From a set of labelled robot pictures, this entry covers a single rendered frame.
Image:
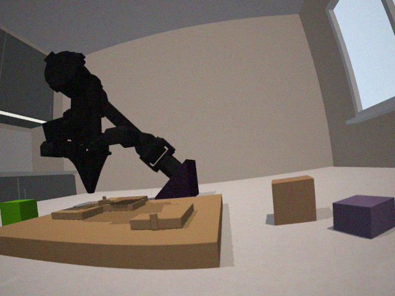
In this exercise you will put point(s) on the brown block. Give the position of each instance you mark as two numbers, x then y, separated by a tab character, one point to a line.
294	200

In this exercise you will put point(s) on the green block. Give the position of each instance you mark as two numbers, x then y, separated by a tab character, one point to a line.
18	210

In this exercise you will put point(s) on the tan puzzle board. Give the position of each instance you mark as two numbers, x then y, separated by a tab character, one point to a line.
124	232

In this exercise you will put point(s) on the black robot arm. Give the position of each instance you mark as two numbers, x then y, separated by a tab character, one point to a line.
65	72

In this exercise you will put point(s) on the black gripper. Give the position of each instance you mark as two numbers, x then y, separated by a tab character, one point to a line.
89	163

